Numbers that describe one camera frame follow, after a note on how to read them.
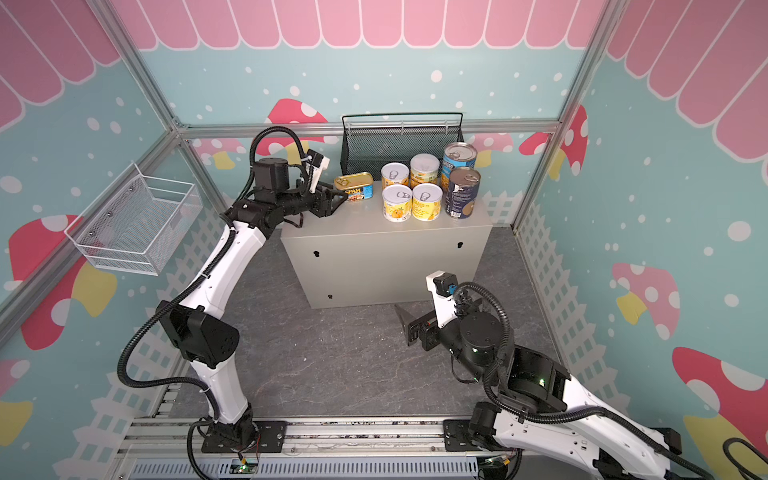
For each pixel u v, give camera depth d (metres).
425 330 0.49
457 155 0.74
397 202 0.71
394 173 0.77
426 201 0.71
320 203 0.70
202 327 0.47
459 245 0.78
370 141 0.96
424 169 0.76
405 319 0.50
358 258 0.79
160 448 0.76
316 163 0.67
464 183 0.68
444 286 0.46
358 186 0.76
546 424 0.58
